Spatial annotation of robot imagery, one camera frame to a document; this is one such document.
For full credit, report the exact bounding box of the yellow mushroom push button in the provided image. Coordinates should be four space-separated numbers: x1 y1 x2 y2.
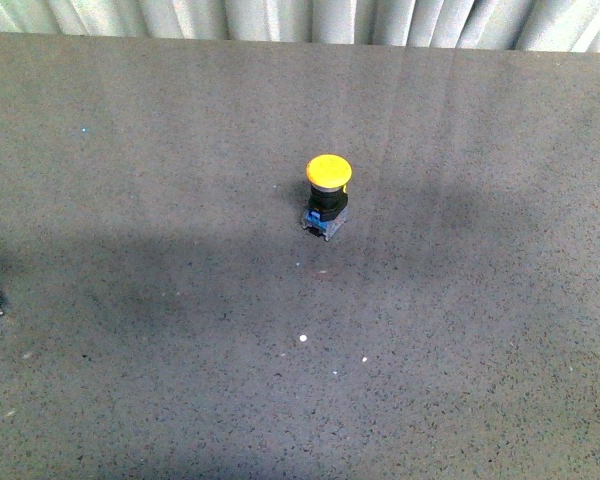
301 154 353 242

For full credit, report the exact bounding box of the white pleated curtain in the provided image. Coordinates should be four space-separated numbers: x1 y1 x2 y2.
0 0 600 53

